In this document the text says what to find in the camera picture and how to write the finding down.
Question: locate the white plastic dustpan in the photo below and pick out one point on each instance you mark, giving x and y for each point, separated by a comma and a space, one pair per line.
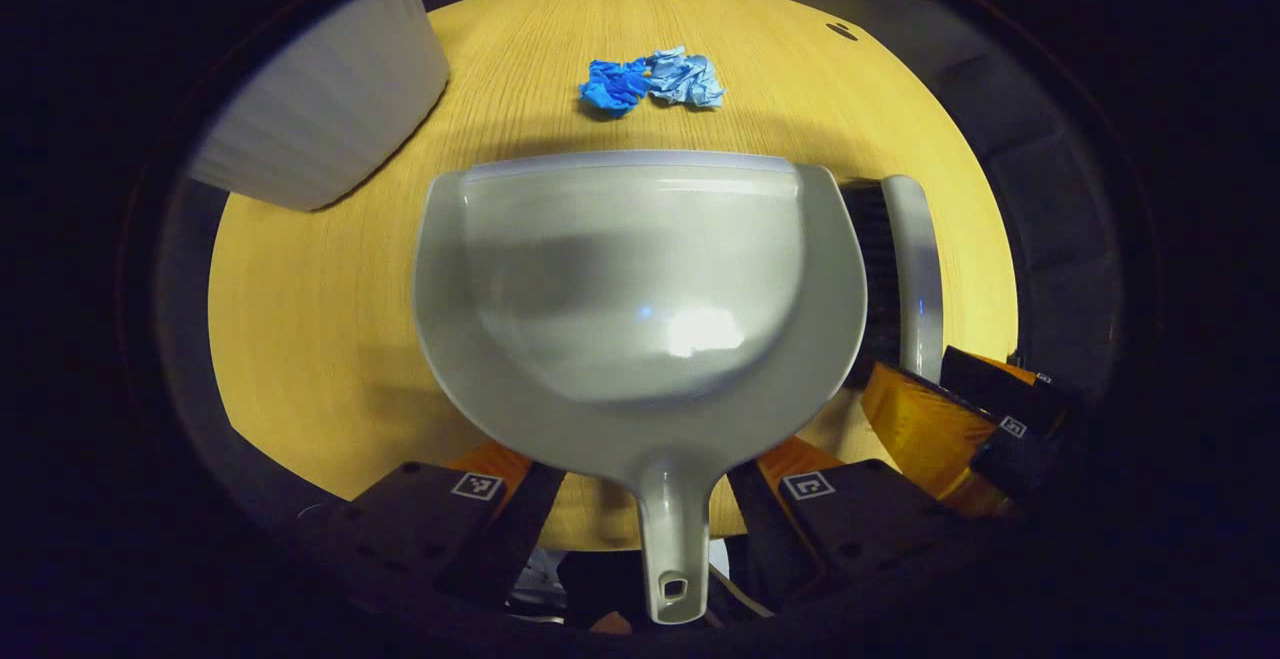
640, 289

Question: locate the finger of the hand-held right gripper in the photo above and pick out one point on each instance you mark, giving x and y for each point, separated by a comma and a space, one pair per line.
930, 439
985, 384

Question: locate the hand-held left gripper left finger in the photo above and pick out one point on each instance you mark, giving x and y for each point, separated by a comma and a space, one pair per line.
520, 529

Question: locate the light blue paper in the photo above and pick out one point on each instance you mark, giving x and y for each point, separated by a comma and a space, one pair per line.
688, 79

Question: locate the grey plastic garbage bin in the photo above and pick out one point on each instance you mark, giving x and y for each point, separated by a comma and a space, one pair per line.
330, 109

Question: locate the dark blue paper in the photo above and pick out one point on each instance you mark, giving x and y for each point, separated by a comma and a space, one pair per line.
612, 87

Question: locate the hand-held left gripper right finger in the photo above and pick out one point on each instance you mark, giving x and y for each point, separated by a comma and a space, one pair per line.
760, 529

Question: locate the wooden desktop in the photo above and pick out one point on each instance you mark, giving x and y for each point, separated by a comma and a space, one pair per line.
330, 339

